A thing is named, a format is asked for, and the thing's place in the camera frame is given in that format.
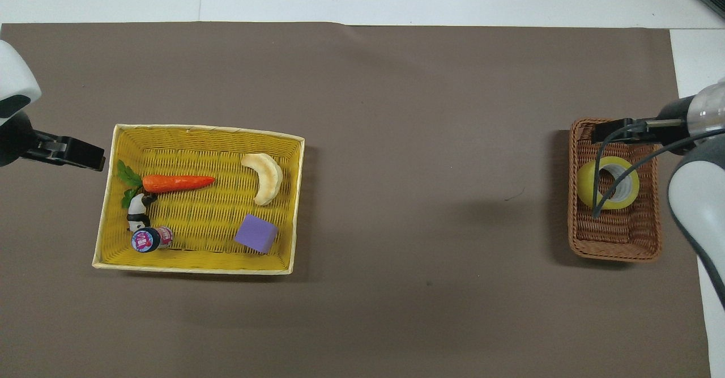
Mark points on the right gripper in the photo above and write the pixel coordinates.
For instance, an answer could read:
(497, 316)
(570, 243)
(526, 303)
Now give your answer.
(673, 123)

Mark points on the pale toy banana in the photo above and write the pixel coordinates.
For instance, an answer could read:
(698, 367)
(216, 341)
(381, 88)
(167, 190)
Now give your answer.
(269, 181)

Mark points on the yellow tape roll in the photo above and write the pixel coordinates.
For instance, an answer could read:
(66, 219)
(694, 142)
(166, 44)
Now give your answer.
(585, 185)

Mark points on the brown wicker basket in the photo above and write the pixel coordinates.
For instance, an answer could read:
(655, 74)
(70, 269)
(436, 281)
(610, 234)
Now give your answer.
(614, 236)

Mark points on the small panda figure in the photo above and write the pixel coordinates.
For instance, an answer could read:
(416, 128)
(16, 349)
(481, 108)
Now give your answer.
(136, 213)

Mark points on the orange toy carrot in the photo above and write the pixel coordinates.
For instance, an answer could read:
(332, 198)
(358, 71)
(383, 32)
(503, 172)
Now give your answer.
(175, 182)

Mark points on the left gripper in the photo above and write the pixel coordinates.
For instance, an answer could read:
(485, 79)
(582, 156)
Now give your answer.
(16, 140)

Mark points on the small pink-labelled bottle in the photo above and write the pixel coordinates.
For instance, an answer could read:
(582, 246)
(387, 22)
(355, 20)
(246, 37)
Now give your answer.
(148, 240)

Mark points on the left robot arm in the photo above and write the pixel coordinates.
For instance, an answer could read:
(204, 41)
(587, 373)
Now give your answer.
(12, 75)

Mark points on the purple foam block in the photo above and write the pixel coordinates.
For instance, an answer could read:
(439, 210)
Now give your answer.
(256, 233)

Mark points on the yellow woven basket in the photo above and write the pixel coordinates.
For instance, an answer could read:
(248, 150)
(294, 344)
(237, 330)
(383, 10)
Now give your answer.
(198, 225)

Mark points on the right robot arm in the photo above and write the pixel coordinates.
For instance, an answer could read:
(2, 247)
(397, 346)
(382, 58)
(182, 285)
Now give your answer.
(694, 196)

